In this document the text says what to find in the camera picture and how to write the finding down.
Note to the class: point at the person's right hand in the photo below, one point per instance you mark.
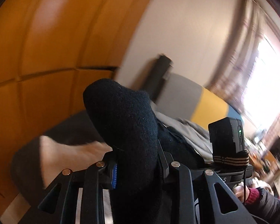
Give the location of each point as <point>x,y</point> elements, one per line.
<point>241,192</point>

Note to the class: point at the grey hoodie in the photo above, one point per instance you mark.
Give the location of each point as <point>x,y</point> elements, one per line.
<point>195,135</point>

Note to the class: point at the white cloth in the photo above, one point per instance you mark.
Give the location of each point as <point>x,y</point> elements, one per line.
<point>55,157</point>

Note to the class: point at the right forearm dark sleeve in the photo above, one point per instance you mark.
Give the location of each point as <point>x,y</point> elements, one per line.
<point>262,204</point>

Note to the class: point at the black television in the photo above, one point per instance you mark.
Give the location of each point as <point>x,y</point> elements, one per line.
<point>275,148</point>

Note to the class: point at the dark navy knit sweater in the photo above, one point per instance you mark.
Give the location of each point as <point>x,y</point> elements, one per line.
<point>126,122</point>

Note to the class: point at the wooden wardrobe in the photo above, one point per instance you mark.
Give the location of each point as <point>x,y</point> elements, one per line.
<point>50,50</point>

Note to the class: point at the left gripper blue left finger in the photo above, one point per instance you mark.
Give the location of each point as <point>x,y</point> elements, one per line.
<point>59,204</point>

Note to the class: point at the grey yellow blue armchair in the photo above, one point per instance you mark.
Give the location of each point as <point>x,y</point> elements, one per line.
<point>179,97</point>

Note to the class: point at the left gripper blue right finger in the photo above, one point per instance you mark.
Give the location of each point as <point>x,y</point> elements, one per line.
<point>197,196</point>

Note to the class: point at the left patterned curtain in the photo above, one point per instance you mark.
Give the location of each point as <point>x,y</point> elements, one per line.
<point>236,64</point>

